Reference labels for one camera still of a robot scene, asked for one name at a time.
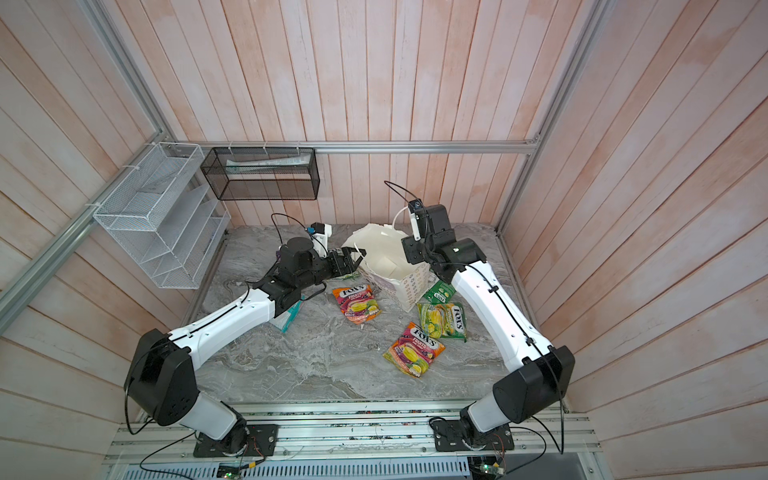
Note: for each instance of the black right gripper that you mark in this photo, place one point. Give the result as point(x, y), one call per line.
point(410, 248)

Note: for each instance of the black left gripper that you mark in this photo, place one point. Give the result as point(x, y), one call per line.
point(350, 266)

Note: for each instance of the fox's fruits bag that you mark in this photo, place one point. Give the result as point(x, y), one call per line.
point(358, 304)
point(414, 351)

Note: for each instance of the white printed paper bag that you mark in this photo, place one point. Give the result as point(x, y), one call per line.
point(386, 266)

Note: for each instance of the teal snack packet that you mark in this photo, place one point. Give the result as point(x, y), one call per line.
point(284, 320)

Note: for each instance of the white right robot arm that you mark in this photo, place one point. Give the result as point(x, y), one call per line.
point(538, 373)

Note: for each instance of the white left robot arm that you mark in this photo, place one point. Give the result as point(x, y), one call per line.
point(162, 376)

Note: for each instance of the small green candy bag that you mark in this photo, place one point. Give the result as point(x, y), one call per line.
point(439, 293)

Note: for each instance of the yellow green Fox's bag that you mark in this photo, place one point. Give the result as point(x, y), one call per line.
point(443, 320)

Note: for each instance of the Fox's fruits bag front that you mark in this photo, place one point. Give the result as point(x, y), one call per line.
point(414, 351)

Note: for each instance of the green circuit board right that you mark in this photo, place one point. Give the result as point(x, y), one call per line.
point(485, 468)

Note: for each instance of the green circuit board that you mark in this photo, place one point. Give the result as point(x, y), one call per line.
point(485, 468)
point(229, 472)

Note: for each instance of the green circuit board left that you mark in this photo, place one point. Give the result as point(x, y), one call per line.
point(229, 472)

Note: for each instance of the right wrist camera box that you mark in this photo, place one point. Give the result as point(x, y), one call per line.
point(415, 208)

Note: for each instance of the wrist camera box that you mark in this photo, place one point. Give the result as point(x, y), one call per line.
point(320, 234)
point(415, 208)

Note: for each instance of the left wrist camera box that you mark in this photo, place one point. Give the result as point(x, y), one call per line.
point(320, 234)

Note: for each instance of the black mesh wall basket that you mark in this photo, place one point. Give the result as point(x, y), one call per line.
point(262, 173)

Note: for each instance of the slotted aluminium base rail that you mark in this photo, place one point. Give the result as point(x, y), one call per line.
point(363, 440)

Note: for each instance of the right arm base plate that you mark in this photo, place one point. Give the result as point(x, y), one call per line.
point(460, 436)

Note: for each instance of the white wire wall shelf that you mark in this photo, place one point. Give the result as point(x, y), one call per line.
point(169, 225)

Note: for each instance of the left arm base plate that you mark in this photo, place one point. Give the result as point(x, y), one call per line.
point(255, 440)

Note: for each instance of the aluminium frame rails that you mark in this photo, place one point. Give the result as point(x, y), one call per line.
point(36, 274)

